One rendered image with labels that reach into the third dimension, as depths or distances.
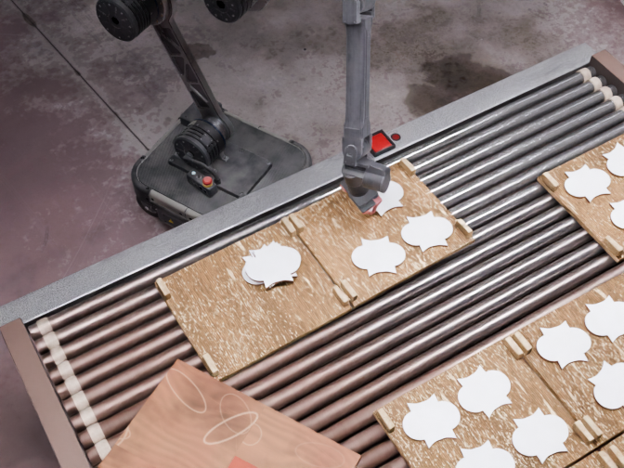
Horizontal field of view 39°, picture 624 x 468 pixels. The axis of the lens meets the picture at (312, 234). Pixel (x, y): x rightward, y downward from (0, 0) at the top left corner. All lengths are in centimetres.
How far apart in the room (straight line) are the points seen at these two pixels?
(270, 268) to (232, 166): 122
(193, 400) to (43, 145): 222
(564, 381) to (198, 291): 97
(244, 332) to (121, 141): 191
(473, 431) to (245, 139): 185
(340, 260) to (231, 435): 62
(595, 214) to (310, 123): 176
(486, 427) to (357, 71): 94
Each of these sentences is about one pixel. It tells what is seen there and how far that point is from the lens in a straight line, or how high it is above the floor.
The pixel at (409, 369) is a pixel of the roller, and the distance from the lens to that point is 229.
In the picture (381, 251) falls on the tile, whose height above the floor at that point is 94.
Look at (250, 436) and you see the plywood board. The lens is 207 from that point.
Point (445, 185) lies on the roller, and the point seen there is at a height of 92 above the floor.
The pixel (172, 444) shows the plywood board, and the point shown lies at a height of 104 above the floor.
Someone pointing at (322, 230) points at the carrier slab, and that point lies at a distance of 249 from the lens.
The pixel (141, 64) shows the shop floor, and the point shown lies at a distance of 440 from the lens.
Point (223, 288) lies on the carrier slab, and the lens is 239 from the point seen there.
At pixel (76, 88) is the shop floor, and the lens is 434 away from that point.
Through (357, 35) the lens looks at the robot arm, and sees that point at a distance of 227.
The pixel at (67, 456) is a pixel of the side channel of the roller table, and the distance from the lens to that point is 222.
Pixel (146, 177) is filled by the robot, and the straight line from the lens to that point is 358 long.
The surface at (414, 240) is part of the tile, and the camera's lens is 248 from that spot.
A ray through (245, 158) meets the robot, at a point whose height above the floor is 26.
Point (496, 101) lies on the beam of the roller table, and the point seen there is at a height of 92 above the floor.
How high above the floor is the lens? 294
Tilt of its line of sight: 54 degrees down
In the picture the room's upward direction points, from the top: straight up
